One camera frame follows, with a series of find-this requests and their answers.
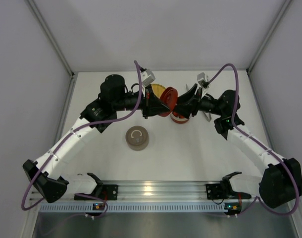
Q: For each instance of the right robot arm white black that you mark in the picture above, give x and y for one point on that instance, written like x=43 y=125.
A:
x=281 y=179

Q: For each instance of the steel bowl beige rim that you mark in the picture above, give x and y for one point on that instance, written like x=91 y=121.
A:
x=137 y=145

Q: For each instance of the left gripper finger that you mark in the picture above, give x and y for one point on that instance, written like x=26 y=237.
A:
x=155 y=101
x=162 y=111

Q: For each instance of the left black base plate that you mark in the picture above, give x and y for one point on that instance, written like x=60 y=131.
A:
x=102 y=191

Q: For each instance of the aluminium mounting rail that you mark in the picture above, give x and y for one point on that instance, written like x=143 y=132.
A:
x=152 y=197

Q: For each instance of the red sausage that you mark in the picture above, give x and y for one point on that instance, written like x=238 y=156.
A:
x=177 y=115

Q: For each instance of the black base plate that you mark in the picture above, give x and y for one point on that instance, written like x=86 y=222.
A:
x=102 y=191
x=221 y=191

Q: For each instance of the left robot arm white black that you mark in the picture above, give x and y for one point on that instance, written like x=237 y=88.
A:
x=114 y=103

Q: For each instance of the steel bowl red rim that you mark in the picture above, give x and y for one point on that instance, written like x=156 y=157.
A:
x=178 y=120

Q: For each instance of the beige round lid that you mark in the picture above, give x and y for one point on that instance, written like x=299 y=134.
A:
x=136 y=136

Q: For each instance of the red round lid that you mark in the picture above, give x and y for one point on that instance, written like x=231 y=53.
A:
x=169 y=98

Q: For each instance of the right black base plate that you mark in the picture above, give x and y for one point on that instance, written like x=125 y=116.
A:
x=221 y=191

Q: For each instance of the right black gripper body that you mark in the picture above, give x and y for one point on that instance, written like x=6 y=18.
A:
x=195 y=103

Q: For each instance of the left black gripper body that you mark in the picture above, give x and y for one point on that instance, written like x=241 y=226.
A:
x=146 y=104

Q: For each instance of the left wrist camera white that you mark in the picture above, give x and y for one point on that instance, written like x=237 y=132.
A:
x=148 y=77

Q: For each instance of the metal tongs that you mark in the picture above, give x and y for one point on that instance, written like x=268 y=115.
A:
x=207 y=116

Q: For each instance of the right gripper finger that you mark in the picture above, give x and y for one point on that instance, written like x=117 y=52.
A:
x=185 y=110
x=189 y=96

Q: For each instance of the round bamboo tray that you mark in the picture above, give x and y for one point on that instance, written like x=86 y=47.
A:
x=158 y=89

